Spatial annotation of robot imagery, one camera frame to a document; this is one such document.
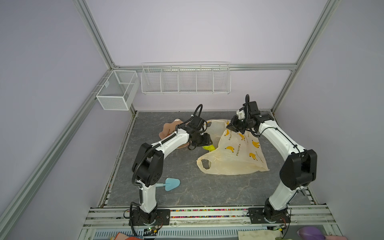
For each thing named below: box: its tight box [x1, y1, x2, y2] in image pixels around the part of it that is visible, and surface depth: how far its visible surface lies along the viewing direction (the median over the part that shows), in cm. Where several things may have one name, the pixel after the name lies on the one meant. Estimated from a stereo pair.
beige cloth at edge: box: [237, 229, 283, 240], surface depth 70 cm
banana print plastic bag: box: [196, 119, 270, 175], surface depth 86 cm
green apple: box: [202, 144, 216, 152], surface depth 89 cm
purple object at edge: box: [296, 226, 326, 240], surface depth 71 cm
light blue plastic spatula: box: [156, 177, 181, 192], surface depth 86 cm
